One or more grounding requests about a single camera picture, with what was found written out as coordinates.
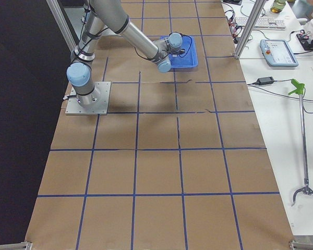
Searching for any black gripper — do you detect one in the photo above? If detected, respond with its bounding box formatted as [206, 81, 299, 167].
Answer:
[171, 48, 186, 57]

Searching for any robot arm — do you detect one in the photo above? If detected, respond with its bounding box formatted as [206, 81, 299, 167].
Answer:
[66, 1, 185, 108]

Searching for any blue plastic tray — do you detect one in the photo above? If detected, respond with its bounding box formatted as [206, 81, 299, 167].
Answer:
[157, 32, 198, 73]

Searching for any black power brick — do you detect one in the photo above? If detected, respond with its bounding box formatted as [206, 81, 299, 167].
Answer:
[256, 77, 275, 85]

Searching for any white keyboard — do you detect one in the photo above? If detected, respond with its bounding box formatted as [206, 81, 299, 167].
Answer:
[235, 17, 286, 30]

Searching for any teach pendant tablet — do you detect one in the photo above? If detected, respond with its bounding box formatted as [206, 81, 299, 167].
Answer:
[260, 40, 298, 68]

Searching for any brown paper table cover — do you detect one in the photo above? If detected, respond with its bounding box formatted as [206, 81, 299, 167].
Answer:
[26, 1, 293, 249]

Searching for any aluminium frame post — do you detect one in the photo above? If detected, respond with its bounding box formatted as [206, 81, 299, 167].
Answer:
[234, 0, 266, 59]

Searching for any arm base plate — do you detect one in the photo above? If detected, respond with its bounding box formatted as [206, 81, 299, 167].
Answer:
[65, 82, 111, 115]

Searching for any green handled reach grabber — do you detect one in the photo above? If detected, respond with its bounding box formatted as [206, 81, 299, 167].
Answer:
[288, 79, 313, 205]

